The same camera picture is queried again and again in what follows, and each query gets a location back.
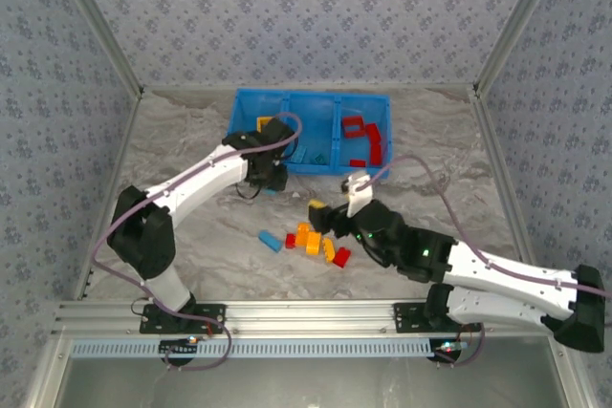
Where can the small teal lego brick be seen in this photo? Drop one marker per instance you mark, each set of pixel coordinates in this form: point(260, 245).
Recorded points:
point(318, 158)

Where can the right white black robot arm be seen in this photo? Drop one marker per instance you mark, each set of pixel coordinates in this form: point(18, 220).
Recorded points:
point(478, 279)

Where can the orange lego brick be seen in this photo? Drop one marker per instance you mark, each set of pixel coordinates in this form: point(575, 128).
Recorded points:
point(302, 233)

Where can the aluminium frame leg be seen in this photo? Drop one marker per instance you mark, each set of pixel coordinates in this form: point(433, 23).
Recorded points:
point(571, 374)
point(48, 370)

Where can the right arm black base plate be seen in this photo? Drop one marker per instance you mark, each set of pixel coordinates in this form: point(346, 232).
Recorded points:
point(404, 317)

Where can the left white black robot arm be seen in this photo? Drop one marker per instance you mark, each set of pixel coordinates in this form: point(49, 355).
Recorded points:
point(191, 188)

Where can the aluminium mounting rail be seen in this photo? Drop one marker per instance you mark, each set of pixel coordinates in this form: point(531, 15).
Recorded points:
point(306, 317)

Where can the grey metal lower panel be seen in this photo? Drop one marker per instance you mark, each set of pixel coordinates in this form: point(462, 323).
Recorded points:
point(306, 384)

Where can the small circuit board with LED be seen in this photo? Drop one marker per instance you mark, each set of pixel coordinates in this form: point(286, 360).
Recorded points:
point(447, 347)
point(179, 346)

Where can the blue three-compartment plastic bin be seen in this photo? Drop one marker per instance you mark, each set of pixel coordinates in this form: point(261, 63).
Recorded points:
point(311, 126)

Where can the blue lego brick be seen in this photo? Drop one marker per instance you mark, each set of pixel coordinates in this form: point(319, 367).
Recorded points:
point(270, 241)
point(299, 155)

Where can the aluminium corner post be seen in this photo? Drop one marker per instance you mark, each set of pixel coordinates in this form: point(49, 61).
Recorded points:
point(101, 21)
point(516, 21)

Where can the yellow lego window frame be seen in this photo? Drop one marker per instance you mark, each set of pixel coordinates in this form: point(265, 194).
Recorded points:
point(263, 123)

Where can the yellow arched lego brick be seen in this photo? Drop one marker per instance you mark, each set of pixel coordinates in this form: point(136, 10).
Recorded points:
point(328, 250)

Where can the red lego window frame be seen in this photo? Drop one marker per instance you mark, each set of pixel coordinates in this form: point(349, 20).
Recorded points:
point(345, 128)

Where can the small red lego brick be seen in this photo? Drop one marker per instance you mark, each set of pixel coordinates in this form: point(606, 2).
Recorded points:
point(290, 240)

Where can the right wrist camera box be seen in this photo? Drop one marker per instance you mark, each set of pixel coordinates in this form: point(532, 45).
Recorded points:
point(357, 195)

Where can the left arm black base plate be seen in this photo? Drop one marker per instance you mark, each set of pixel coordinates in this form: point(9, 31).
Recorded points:
point(220, 310)

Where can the long red lego brick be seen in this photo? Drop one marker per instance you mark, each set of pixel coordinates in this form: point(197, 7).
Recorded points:
point(377, 154)

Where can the aluminium table side rail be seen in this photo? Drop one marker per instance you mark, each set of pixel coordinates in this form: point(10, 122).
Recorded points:
point(492, 140)
point(123, 140)

